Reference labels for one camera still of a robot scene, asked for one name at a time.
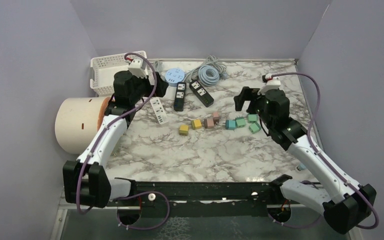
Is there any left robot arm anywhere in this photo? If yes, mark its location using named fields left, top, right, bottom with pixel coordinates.
left=62, top=70, right=169, bottom=214

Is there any grey cable right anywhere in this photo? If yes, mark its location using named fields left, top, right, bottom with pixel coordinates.
left=203, top=54, right=228, bottom=72

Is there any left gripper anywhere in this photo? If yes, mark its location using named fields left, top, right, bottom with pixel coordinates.
left=129, top=71, right=168, bottom=104

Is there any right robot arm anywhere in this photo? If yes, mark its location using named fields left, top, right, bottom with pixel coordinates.
left=233, top=86, right=377, bottom=235

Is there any coiled blue cable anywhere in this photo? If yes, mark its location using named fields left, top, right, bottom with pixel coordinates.
left=196, top=64, right=229, bottom=88

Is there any grey cable left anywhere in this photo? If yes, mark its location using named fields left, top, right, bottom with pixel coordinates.
left=152, top=59, right=165, bottom=75

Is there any white plastic basket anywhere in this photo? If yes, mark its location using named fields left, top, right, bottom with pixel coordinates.
left=89, top=53, right=130, bottom=97

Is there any black power strip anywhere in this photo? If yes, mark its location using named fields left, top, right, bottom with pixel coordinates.
left=173, top=82, right=186, bottom=112
left=189, top=80, right=214, bottom=108

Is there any pink plug adapter round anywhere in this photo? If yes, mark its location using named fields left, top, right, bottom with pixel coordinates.
left=203, top=118, right=215, bottom=129

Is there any blue round power socket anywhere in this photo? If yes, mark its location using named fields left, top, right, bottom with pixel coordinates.
left=164, top=67, right=185, bottom=87

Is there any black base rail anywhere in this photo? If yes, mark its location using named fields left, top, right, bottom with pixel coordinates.
left=108, top=181, right=293, bottom=221

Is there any cream cylinder container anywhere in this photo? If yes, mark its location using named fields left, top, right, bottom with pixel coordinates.
left=54, top=96, right=110, bottom=154

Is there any teal plug adapter round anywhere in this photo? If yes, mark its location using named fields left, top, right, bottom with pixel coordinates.
left=224, top=119, right=237, bottom=130

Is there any white power strip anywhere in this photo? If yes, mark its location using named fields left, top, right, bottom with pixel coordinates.
left=149, top=97, right=169, bottom=125

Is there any green plug adapter white strip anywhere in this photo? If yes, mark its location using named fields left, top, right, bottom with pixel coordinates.
left=248, top=122, right=262, bottom=134

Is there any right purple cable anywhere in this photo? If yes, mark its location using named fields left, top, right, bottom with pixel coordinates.
left=261, top=72, right=380, bottom=230

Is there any yellow plug adapter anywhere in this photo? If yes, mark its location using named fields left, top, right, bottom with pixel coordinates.
left=191, top=119, right=203, bottom=130
left=178, top=124, right=189, bottom=136

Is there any light blue small device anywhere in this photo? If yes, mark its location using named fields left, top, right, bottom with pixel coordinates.
left=296, top=163, right=307, bottom=171

